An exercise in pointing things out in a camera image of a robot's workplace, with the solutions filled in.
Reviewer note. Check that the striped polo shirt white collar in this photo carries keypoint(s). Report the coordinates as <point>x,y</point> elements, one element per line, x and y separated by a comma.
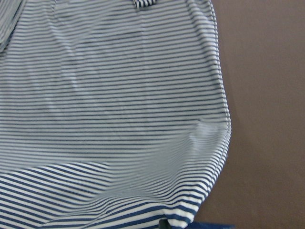
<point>113,113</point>

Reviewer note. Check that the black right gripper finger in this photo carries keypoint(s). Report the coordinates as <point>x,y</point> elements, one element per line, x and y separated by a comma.
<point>163,224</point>

